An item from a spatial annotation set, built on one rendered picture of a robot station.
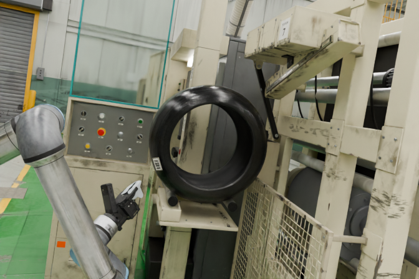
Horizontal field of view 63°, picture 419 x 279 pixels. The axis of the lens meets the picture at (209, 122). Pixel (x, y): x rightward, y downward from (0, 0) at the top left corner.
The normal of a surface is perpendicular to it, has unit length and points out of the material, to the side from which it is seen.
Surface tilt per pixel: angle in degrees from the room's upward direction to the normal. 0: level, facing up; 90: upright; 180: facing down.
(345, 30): 72
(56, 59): 90
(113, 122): 90
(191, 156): 90
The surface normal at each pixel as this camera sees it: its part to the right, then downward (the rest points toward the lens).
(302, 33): 0.19, 0.08
